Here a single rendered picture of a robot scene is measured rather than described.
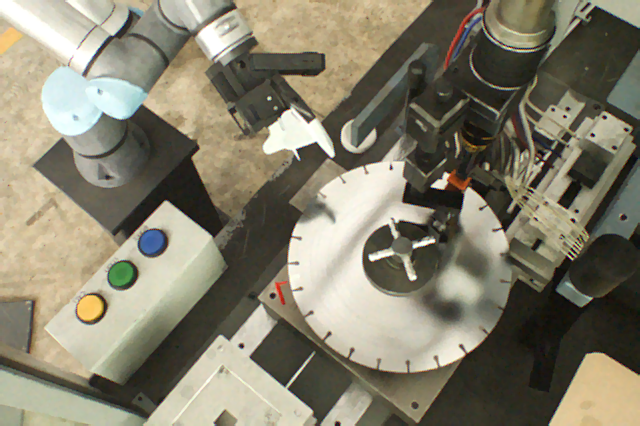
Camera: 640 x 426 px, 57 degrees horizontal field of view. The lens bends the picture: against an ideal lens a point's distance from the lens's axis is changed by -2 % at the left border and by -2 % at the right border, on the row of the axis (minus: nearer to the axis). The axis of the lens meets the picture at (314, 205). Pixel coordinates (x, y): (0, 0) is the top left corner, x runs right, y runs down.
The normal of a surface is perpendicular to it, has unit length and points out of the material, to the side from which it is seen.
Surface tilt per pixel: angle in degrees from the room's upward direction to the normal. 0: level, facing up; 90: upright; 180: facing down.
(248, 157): 0
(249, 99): 34
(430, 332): 0
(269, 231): 0
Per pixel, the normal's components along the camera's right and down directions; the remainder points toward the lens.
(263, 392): -0.04, -0.42
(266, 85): 0.32, 0.04
